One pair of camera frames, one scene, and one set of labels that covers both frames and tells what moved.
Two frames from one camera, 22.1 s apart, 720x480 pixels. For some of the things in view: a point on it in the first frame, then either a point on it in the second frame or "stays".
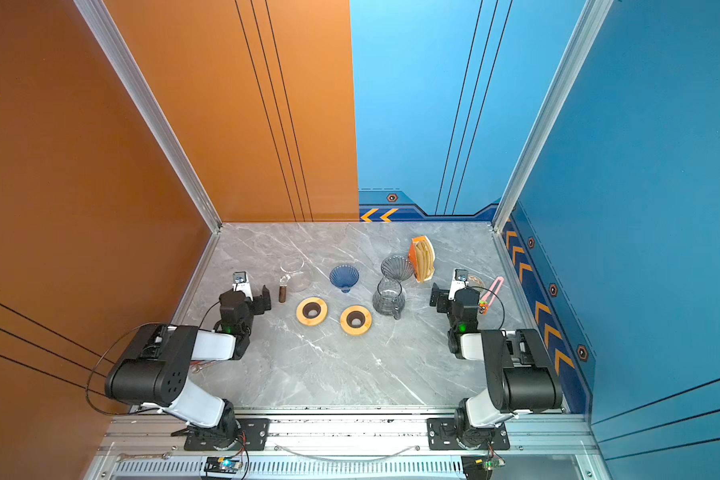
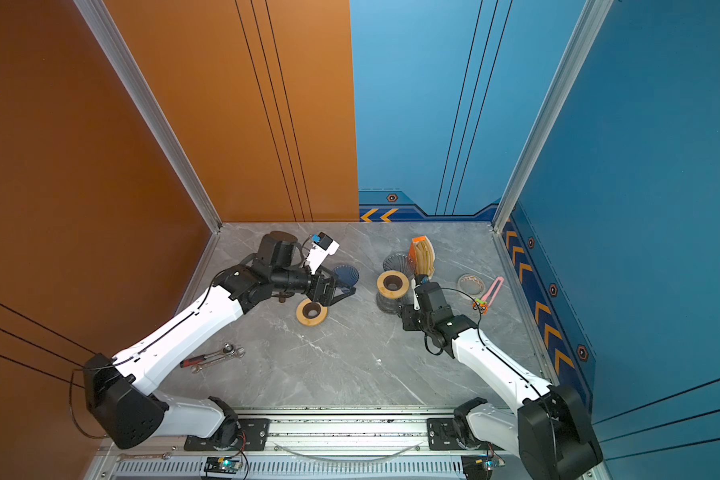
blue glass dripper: x=344 y=276 stays
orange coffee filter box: x=422 y=258 stays
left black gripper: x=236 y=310 → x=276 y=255
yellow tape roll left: x=311 y=311 stays
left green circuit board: x=222 y=465 stays
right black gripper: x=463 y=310 → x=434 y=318
